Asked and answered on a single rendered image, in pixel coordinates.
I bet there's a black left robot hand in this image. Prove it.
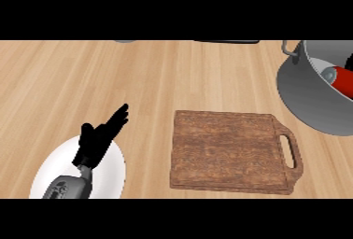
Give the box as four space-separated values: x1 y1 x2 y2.
70 103 131 171

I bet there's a brown wooden cutting board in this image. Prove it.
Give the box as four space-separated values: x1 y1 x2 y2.
168 109 304 196

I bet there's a grey metal pot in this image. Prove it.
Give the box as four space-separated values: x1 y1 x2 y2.
275 40 353 137

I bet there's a red can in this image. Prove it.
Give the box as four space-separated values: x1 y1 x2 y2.
320 65 353 100

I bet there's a white plate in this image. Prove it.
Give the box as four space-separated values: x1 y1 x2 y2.
27 134 126 200

